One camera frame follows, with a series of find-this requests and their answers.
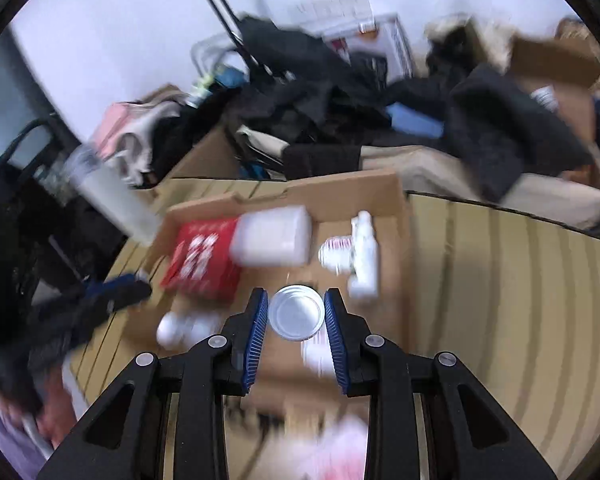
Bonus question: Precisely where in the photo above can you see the white spray bottle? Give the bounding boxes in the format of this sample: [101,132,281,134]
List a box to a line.
[348,210,379,300]

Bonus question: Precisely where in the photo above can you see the red printed box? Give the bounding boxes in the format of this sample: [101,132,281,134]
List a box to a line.
[161,217,242,304]

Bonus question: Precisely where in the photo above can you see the small white round jar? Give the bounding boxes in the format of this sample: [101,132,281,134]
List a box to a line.
[268,284,325,341]

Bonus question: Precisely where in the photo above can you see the white translucent plastic case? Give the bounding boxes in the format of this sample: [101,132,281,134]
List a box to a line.
[230,205,312,268]

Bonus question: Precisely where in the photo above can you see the lavender sleeve forearm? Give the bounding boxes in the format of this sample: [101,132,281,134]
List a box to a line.
[0,413,46,479]

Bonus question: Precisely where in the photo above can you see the person's left hand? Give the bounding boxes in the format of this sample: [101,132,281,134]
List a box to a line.
[35,366,78,448]

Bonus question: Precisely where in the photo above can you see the pink white tissue pack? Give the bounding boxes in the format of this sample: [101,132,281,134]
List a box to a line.
[309,415,368,479]

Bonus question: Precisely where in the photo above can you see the black stroller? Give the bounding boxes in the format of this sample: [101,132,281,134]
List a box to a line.
[0,118,125,308]

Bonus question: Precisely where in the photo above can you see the olive slatted folding table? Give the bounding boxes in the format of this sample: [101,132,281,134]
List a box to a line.
[70,179,600,479]

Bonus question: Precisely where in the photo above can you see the white thermos bottle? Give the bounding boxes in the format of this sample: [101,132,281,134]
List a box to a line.
[64,144,162,247]

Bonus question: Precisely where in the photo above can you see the shallow cardboard tray box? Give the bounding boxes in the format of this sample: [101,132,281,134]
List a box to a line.
[123,170,413,413]

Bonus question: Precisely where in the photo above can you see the beige clothes pile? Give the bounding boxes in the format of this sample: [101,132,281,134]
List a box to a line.
[100,92,185,186]

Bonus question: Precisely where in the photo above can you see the pink backpack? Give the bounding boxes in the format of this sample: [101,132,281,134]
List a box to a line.
[90,102,144,158]

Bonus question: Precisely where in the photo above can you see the large cardboard box left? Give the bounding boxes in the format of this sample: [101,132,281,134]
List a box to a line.
[144,84,246,181]

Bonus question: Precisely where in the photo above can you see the black jacket on box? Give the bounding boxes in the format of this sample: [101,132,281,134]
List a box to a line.
[442,64,593,203]

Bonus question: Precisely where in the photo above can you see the black clothes pile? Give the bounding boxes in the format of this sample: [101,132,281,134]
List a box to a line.
[227,16,444,180]

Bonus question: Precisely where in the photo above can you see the white metal rack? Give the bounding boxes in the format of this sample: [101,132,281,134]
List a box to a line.
[189,32,248,88]

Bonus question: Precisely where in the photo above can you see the cardboard box right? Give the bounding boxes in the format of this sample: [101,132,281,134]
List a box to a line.
[509,29,600,181]

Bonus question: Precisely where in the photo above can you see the printed appliance box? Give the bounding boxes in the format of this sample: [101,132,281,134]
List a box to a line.
[322,13,415,84]

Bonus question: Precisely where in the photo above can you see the white wall sockets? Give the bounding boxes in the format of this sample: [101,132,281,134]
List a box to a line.
[288,0,374,36]

